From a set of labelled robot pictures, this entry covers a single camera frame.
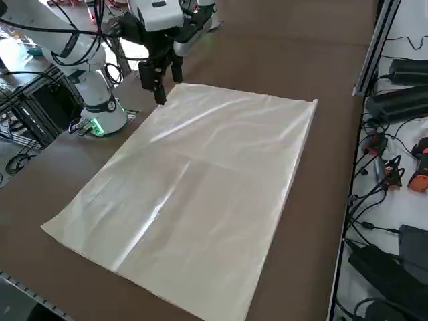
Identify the red black connector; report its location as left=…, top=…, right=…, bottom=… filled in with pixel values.
left=363, top=132, right=389, bottom=155

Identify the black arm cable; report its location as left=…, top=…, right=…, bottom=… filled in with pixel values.
left=0, top=0, right=121, bottom=68

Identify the orange black power drill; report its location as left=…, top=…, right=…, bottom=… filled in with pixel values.
left=408, top=136, right=428, bottom=192

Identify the aluminium frame post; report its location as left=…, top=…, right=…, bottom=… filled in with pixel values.
left=353, top=0, right=402, bottom=98

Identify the orange black hand tool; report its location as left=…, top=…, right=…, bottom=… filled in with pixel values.
left=383, top=159, right=406, bottom=189

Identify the round black device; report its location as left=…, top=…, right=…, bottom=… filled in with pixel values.
left=353, top=296, right=405, bottom=321

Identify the cream tablecloth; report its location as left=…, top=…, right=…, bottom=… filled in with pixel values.
left=39, top=82, right=319, bottom=321

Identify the long black power brick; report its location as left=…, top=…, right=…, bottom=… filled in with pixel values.
left=348, top=245, right=428, bottom=317

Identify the large black power brick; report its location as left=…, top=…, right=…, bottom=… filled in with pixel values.
left=365, top=85, right=428, bottom=122

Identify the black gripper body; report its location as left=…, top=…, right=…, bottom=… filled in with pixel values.
left=144, top=27, right=183, bottom=70

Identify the aluminium frame profile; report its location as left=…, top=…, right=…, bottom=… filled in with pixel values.
left=0, top=270, right=74, bottom=321

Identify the flat black box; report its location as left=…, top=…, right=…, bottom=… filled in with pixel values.
left=399, top=224, right=428, bottom=268

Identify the aluminium equipment rack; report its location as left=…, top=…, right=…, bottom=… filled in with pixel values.
left=0, top=29, right=141, bottom=151

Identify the grey metal cylinder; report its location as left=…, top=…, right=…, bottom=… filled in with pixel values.
left=373, top=157, right=386, bottom=184

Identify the white side bench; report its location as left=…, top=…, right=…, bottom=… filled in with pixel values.
left=334, top=0, right=428, bottom=321

